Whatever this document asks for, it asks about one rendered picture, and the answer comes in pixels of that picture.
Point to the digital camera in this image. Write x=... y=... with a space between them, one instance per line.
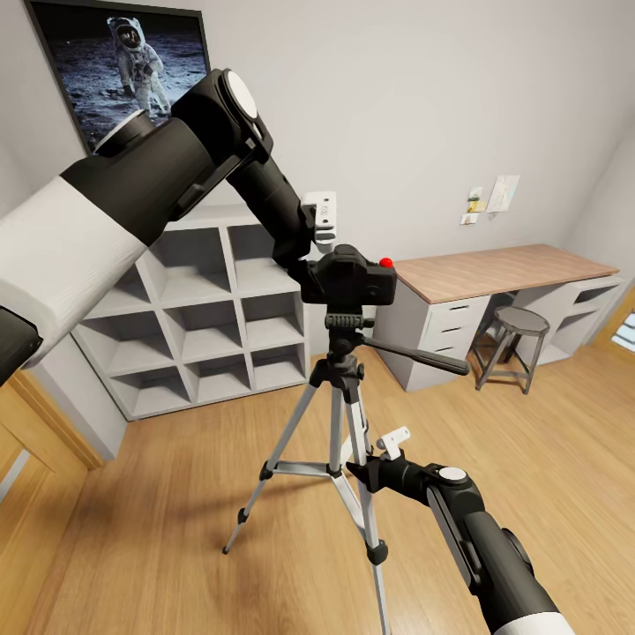
x=349 y=278

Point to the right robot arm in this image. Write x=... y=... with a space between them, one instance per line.
x=492 y=561

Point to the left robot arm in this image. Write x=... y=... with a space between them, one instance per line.
x=65 y=248

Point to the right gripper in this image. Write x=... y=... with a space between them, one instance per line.
x=378 y=473

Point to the camera tripod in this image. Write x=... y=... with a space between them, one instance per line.
x=345 y=323

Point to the taboret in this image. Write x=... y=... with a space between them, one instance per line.
x=517 y=322

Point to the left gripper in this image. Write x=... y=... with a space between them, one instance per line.
x=284 y=220

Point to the fixed window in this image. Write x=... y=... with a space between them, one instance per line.
x=617 y=338

